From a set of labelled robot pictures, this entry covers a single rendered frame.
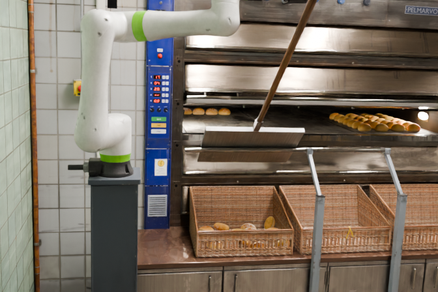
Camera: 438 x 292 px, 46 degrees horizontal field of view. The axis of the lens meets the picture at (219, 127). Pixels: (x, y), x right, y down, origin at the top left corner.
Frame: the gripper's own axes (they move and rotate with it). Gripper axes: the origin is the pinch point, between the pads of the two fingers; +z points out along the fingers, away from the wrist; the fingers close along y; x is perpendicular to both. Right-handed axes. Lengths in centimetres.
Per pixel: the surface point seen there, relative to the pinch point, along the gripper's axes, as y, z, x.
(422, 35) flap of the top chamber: -72, 123, -99
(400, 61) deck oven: -58, 108, -109
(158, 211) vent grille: 17, -47, -174
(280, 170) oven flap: -2, 31, -156
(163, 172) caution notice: -2, -44, -158
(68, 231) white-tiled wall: 25, -102, -186
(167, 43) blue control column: -62, -44, -106
